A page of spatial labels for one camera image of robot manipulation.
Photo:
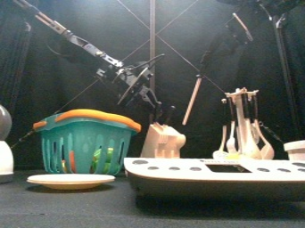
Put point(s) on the cream utensil rack stand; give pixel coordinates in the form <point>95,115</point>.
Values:
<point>241,118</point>

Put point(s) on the white plastic cup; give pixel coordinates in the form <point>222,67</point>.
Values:
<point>296,150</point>

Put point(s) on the cream round plate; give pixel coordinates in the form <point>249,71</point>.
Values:
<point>70,180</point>

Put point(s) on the green toy in basket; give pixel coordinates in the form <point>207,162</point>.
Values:
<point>103,158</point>

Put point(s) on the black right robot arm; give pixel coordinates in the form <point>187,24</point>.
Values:
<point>277,6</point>

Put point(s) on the white toy panel with buttons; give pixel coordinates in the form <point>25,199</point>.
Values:
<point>214,175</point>

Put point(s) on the cream toy sharpener rod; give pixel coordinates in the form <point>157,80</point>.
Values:
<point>191,101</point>

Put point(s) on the black metal stand pole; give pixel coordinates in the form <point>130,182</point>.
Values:
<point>285,71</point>

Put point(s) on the vertical metal frame pole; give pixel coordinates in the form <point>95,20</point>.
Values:
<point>151,38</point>

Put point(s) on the cream toy knife block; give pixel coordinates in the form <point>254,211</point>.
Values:
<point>162,142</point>

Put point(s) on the orange toy in basket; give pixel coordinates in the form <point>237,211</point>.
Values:
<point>71,160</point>

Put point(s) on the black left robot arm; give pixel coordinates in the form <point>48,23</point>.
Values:
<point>78,41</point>

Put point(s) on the teal basket with orange rim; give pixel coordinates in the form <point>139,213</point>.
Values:
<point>84,139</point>

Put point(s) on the grey and white toy appliance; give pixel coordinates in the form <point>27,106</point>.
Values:
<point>4,148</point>

